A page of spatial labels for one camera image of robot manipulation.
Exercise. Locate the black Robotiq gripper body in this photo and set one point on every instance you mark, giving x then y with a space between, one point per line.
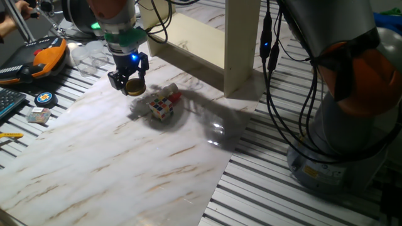
128 62

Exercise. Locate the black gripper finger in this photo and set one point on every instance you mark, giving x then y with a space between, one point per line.
117 81
144 70

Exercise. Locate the glass jar gold lid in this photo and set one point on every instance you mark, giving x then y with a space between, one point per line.
135 88

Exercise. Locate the small red object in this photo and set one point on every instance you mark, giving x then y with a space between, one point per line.
176 96

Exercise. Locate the multicoloured Rubik's cube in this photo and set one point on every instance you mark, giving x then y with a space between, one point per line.
161 108

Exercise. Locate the forearm in dark red sleeve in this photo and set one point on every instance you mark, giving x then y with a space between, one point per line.
6 26

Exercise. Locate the cream wooden shelf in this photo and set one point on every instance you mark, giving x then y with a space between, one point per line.
240 47

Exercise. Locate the operator bare hand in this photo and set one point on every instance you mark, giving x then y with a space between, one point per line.
23 9

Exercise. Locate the clear plastic cup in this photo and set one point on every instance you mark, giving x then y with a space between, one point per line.
99 53
83 61

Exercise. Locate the white ball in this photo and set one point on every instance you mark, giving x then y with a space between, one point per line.
71 50

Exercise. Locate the black filament spool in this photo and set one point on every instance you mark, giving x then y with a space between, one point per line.
78 14

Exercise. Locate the orange black teach pendant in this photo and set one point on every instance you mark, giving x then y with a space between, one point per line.
47 59

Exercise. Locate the round black puck blue logo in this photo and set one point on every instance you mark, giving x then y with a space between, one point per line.
46 99

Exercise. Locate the marble patterned mat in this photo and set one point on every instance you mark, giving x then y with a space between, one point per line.
125 163

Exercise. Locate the clear box coloured clips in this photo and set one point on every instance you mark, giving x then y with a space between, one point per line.
38 115

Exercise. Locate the silver metal stand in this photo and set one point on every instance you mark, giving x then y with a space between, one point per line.
50 19

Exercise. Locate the aluminium profile pole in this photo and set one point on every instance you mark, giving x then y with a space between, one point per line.
20 22

